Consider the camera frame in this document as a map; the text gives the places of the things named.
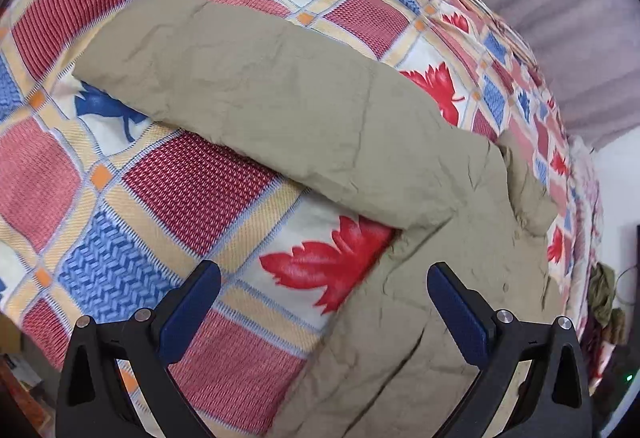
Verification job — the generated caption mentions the grey curtain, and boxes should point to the grey curtain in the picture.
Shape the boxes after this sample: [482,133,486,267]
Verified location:
[483,0,639,149]

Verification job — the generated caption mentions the olive green clothes pile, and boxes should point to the olive green clothes pile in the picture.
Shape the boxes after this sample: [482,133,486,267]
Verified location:
[587,263,626,345]

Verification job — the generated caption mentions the khaki puffer jacket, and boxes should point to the khaki puffer jacket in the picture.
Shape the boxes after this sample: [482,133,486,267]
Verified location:
[74,0,562,437]

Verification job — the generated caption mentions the patchwork maple leaf quilt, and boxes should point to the patchwork maple leaf quilt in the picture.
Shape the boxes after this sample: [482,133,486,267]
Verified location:
[1,0,592,437]

